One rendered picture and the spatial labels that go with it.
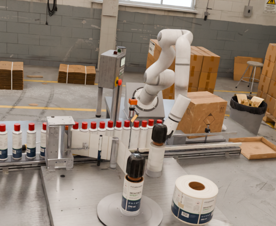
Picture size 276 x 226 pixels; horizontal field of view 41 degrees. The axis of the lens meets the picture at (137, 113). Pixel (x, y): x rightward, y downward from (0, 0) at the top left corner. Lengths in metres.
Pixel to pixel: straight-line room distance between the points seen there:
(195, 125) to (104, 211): 1.18
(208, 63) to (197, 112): 3.10
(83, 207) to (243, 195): 0.92
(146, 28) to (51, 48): 1.91
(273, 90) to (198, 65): 1.21
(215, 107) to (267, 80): 3.44
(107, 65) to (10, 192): 0.84
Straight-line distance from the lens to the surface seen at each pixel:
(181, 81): 2.27
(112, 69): 2.09
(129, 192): 1.67
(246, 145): 2.83
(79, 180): 1.99
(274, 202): 2.23
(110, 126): 2.19
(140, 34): 7.63
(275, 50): 6.02
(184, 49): 2.26
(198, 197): 1.70
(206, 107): 2.68
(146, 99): 2.89
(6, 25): 7.52
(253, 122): 4.63
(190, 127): 2.67
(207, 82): 5.76
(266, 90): 6.14
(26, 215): 1.83
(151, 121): 2.27
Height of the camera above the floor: 1.92
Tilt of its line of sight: 21 degrees down
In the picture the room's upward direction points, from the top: 7 degrees clockwise
